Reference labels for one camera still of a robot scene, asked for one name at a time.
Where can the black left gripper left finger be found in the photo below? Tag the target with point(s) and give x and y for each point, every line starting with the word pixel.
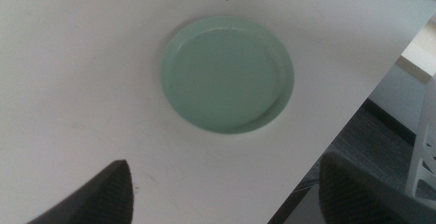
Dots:
pixel 102 200

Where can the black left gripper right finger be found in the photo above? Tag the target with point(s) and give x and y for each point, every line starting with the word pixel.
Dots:
pixel 354 196

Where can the pale green shallow bowl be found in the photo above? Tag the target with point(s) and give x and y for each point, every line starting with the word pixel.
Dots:
pixel 225 77

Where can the cream white box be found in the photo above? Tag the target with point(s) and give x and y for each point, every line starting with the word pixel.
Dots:
pixel 420 52

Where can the white metal lattice frame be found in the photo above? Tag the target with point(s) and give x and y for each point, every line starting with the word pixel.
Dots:
pixel 424 149

